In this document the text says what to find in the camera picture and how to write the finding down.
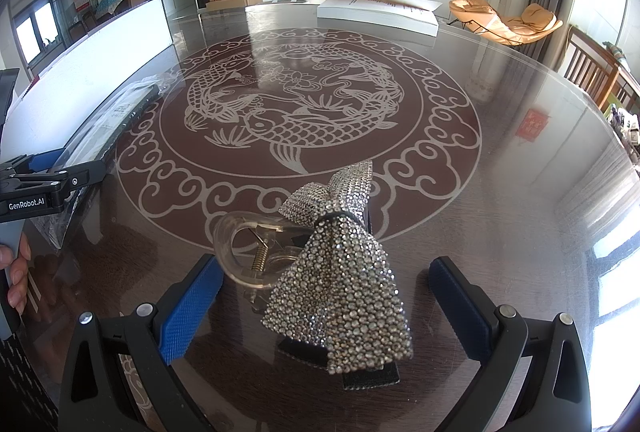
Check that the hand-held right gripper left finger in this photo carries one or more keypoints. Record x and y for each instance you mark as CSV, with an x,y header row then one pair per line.
x,y
192,307

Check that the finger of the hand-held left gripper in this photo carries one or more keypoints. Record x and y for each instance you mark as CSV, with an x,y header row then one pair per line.
x,y
82,176
46,160

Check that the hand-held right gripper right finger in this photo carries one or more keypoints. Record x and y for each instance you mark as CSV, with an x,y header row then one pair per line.
x,y
460,312

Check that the clear plastic bag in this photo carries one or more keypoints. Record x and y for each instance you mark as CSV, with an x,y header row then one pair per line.
x,y
107,127

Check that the rhinestone bow hair clip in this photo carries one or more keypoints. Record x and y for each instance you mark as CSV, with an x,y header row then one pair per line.
x,y
345,282

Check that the person's left hand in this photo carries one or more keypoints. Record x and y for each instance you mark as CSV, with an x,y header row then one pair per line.
x,y
19,274

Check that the white partition board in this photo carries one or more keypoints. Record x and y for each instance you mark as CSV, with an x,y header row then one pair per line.
x,y
90,57

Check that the table with blue cloth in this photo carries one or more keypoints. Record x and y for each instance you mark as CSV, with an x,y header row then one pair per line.
x,y
110,3

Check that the dark patterned cloth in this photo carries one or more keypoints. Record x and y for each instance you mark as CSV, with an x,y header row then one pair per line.
x,y
27,387

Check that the wooden chair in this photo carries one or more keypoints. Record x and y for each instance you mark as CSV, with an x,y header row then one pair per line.
x,y
595,67

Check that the orange lounge chair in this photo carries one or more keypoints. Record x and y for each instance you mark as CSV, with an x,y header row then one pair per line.
x,y
500,19

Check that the white flat cardboard box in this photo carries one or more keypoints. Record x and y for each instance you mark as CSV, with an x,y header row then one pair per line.
x,y
380,14

